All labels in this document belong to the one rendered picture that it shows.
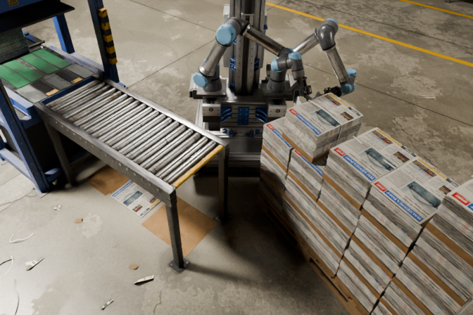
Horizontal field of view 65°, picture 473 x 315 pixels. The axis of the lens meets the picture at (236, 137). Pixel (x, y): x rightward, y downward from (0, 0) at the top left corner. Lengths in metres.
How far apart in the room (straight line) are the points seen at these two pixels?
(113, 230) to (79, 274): 0.39
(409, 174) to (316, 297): 1.12
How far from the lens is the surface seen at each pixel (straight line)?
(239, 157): 3.12
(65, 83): 3.16
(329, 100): 2.40
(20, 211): 3.41
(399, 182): 1.98
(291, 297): 2.69
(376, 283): 2.31
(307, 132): 2.17
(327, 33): 2.59
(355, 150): 2.08
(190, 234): 2.90
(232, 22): 2.41
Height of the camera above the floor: 2.40
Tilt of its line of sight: 41 degrees down
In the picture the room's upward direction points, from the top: 2 degrees clockwise
